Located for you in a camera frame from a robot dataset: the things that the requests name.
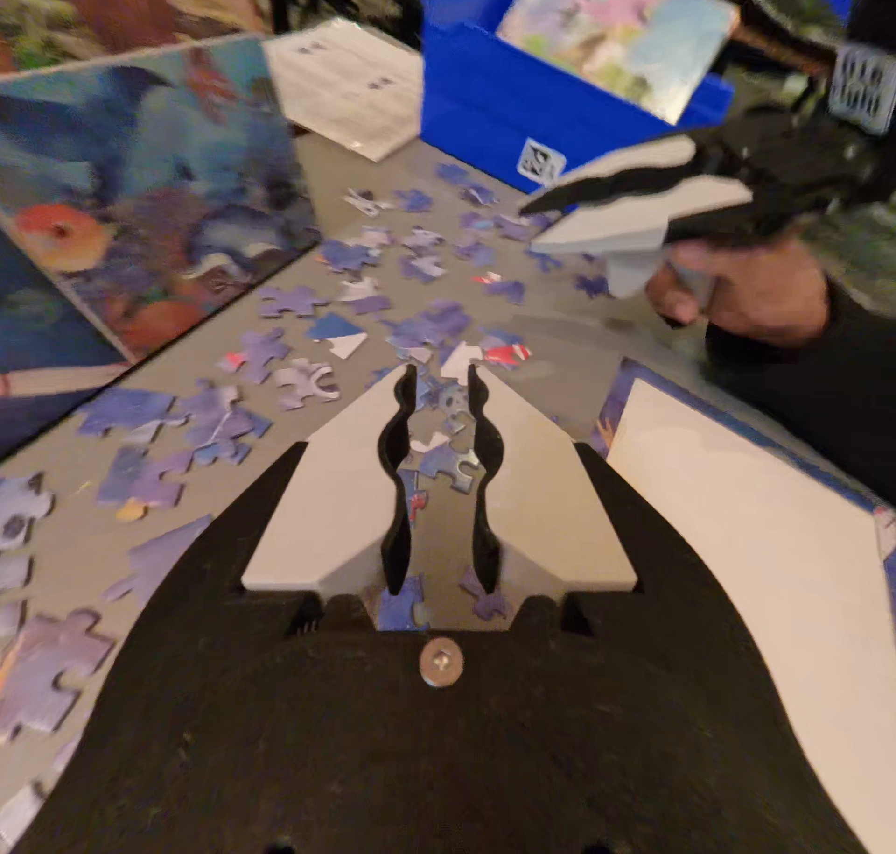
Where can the pastel dinosaur puzzle board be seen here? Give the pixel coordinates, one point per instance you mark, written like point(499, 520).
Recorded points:
point(616, 34)

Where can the red striped puzzle piece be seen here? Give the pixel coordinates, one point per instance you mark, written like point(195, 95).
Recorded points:
point(507, 355)

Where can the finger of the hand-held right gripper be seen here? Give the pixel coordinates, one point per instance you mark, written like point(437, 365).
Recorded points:
point(630, 227)
point(644, 157)

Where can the blue plastic bin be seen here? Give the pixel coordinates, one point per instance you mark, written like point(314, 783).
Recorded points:
point(490, 111)

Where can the white puzzle frame blue border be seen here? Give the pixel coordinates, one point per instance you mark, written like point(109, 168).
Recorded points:
point(735, 518)

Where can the black white square tag sticker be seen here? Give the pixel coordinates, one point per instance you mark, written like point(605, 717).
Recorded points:
point(540, 162)

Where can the person's right hand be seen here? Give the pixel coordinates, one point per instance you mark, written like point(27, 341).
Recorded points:
point(763, 294)

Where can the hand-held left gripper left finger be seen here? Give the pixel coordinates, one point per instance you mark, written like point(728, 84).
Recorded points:
point(329, 504)

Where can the purple puzzle pieces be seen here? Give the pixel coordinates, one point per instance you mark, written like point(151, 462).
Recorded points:
point(210, 413)

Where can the person's right forearm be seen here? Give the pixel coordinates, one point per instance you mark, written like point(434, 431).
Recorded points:
point(805, 406)

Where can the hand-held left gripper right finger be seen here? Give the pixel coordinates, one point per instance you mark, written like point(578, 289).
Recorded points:
point(553, 511)

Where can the white instruction sheet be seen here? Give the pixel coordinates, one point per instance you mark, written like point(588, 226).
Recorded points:
point(343, 83)

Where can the four-picture animal picture board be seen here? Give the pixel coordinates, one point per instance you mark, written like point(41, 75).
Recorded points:
point(140, 167)

